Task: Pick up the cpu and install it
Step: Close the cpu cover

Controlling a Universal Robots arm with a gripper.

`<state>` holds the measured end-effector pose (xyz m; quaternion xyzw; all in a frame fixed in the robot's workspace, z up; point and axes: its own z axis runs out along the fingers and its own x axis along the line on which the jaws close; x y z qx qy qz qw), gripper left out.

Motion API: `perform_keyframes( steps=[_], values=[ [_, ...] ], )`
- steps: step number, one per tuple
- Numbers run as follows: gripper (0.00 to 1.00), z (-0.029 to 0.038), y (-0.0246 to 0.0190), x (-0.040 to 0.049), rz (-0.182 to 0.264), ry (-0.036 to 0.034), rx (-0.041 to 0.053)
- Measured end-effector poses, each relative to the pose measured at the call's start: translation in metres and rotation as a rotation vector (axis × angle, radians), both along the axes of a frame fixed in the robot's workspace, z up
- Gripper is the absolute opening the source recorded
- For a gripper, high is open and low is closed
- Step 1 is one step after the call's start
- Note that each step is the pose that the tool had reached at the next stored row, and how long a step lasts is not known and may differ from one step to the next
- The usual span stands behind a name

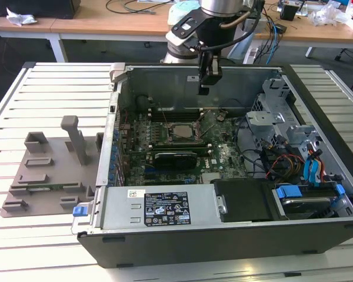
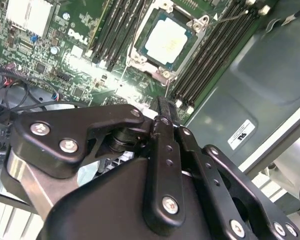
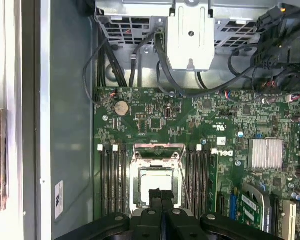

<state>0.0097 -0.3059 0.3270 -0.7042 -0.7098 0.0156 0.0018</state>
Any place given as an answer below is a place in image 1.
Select black RAM slot pair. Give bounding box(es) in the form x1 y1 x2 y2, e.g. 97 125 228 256
148 107 203 122
148 142 212 156

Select silver metal drive cage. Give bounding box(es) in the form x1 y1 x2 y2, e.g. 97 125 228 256
244 76 326 156

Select black plastic cover panel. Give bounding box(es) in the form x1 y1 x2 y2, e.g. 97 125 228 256
211 179 279 223

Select clear plastic bag pile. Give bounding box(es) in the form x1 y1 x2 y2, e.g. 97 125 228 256
307 1 353 27

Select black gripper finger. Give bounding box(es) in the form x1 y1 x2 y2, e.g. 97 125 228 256
197 52 224 96

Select orange flat wire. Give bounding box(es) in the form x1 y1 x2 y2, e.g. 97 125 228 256
318 158 327 184

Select grey plastic case latch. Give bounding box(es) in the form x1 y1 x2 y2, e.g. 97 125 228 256
109 62 128 83

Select multicolour power wire bundle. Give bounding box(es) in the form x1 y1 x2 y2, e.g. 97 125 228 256
266 152 304 180

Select metal socket cover frame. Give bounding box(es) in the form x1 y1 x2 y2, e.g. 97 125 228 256
193 109 218 140

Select black graphics card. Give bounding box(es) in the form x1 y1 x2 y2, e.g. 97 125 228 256
148 151 198 171

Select large black box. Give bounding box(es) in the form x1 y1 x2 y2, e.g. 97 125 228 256
0 0 81 20

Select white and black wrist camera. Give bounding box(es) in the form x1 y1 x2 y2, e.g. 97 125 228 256
165 14 205 48

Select green motherboard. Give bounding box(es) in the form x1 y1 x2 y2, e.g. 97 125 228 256
116 108 254 187

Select black open PC case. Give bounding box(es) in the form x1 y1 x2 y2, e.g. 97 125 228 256
71 62 353 270

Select wooden desk white frame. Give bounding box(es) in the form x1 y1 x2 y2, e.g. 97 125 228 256
252 0 353 59
0 0 173 63

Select CPU socket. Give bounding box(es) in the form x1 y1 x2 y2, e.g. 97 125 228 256
165 122 200 144

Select blue cable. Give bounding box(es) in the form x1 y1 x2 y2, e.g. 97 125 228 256
266 16 280 65

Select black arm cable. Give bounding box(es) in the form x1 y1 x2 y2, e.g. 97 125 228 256
191 0 267 53

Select silver square CPU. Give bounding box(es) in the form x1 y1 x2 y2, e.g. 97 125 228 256
172 125 195 139

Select hard disk in blue carrier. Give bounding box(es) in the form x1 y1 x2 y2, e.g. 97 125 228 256
275 183 347 220

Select green RAM stick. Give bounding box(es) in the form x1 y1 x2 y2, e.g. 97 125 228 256
26 183 79 192

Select blue flat wire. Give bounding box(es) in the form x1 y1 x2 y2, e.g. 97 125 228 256
303 157 316 185
310 149 324 189

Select white power strip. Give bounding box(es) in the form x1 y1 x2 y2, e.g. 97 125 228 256
242 46 259 65

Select grey power supply unit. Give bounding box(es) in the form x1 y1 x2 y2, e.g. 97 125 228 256
88 184 228 234

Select grey-brown parts rack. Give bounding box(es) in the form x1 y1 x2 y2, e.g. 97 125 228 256
0 115 105 220

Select small black open box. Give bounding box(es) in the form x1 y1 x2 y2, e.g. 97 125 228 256
281 2 301 21

